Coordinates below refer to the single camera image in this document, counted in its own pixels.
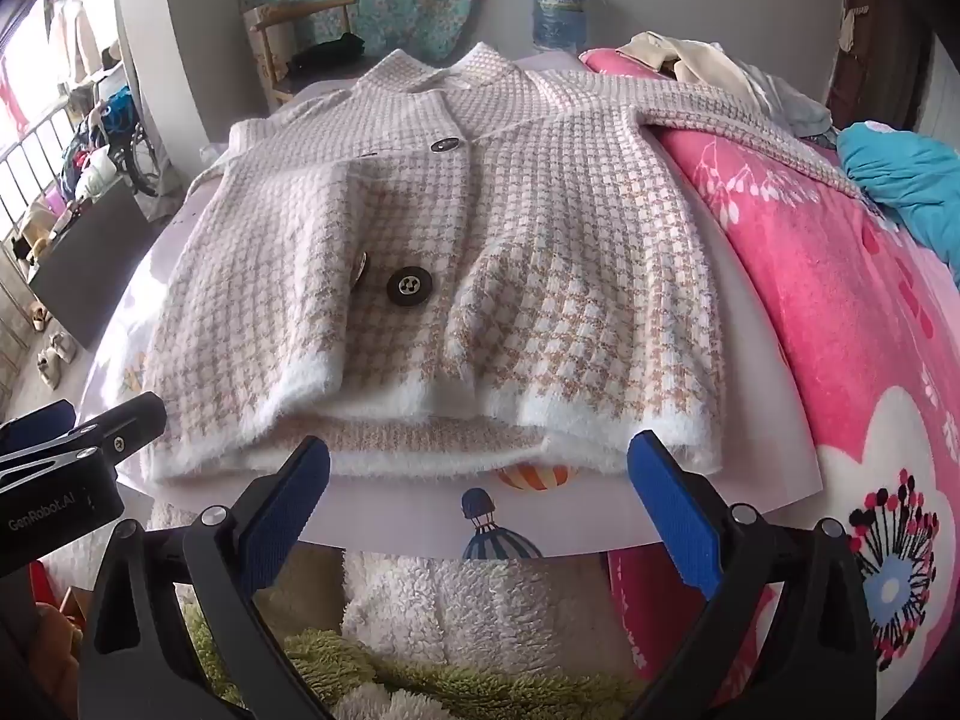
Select white grey garment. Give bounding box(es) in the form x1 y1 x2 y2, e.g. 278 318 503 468
720 52 833 137

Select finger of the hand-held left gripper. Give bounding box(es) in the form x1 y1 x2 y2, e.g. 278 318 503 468
0 401 80 458
67 391 167 475

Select teal blanket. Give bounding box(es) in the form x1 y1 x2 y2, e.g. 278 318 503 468
836 120 960 271

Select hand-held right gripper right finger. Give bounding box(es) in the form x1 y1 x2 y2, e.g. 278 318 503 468
627 431 878 720

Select dark grey cabinet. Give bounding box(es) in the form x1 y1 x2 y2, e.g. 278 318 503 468
30 180 173 350

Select wooden chair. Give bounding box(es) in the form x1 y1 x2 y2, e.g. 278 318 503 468
244 0 368 110

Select pink floral blanket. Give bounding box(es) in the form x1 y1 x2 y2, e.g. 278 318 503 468
581 49 960 720

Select brown door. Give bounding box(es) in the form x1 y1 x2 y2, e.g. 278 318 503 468
825 0 931 137

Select pale printed bed mat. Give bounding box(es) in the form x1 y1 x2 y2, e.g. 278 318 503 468
79 52 826 562

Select black bag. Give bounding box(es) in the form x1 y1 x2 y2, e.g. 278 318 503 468
289 34 367 74

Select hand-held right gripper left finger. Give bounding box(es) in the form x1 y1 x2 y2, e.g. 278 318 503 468
77 435 353 720

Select beige houndstooth knit cardigan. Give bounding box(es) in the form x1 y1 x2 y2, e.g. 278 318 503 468
142 45 863 485

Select metal railing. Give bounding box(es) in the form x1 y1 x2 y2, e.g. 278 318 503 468
0 101 91 391

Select wheelchair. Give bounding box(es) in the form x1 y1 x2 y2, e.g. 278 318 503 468
97 90 164 197

